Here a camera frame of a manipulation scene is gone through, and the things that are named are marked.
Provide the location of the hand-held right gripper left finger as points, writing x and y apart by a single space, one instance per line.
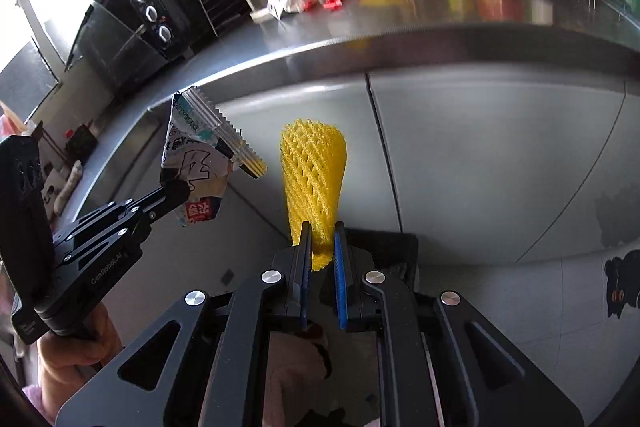
305 272

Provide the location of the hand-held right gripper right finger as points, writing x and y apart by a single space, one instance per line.
341 277

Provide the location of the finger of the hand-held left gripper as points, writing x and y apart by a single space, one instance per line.
107 232
150 197

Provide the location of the black bin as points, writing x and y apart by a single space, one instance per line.
385 252

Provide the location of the printed snack wrapper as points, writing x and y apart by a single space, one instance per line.
195 162

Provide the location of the yellow foam net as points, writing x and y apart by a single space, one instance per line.
312 172

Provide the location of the person's left forearm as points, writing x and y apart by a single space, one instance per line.
37 402

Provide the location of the person's left hand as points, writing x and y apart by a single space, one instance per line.
75 354

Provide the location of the dark bottle red cap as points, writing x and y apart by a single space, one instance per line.
80 142

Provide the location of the grey base cabinet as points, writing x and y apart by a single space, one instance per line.
475 157

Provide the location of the black cat sticker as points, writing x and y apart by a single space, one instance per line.
622 292

